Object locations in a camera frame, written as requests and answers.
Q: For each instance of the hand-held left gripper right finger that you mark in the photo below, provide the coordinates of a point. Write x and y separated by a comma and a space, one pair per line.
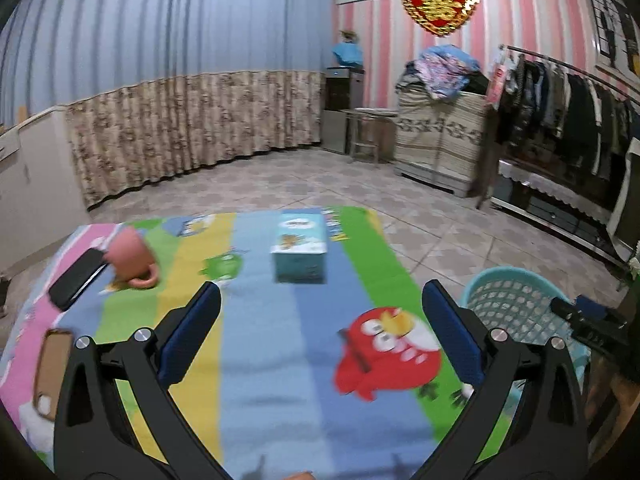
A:
452, 335

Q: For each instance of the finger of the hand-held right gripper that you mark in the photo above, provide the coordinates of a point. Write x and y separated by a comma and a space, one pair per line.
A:
592, 306
564, 307

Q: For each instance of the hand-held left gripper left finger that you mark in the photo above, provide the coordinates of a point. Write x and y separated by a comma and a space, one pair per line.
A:
189, 340

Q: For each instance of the light blue plastic basket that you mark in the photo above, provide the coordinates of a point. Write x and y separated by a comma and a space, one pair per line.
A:
515, 305

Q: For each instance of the colourful cartoon printed mat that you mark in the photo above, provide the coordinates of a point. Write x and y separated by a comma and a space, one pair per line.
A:
280, 370

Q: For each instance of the pink cup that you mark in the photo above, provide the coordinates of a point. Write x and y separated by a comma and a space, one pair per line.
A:
130, 255

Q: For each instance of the low stand with lace cloth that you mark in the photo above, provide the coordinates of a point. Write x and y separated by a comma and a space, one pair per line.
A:
555, 200

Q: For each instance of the black phone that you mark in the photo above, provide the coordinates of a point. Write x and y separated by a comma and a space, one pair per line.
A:
77, 280

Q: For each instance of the blue cartoon tissue box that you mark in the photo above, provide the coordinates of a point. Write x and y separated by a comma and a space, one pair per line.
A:
300, 255

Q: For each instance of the brown phone case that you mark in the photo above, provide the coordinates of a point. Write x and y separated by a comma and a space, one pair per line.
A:
50, 370

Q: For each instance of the row of hanging clothes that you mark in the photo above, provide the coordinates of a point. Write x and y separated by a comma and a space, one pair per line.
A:
575, 115

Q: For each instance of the cloth covered cabinet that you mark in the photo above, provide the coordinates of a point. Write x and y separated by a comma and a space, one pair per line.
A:
440, 137

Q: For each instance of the white cabinet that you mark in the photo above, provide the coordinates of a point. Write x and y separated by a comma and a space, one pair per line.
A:
35, 195

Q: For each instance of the small wooden stool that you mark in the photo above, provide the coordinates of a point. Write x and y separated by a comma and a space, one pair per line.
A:
367, 132

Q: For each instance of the metal clothes rack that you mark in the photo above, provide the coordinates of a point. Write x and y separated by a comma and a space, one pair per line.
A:
570, 64

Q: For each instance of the blue and floral curtain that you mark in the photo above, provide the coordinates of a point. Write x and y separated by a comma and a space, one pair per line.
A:
175, 95

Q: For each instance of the grey water dispenser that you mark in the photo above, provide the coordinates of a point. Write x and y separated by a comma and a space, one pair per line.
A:
340, 110

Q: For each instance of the pile of clothes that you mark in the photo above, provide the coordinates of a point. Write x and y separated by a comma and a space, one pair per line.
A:
445, 69

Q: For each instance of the blue bag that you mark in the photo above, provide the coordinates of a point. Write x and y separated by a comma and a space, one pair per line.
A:
348, 54

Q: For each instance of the red gold heart decoration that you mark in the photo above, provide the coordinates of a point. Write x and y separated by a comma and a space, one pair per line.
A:
440, 2

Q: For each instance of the white chair frame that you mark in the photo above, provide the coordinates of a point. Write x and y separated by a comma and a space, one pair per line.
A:
626, 195

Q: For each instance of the framed wall picture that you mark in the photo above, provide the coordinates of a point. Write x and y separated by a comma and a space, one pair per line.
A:
615, 25

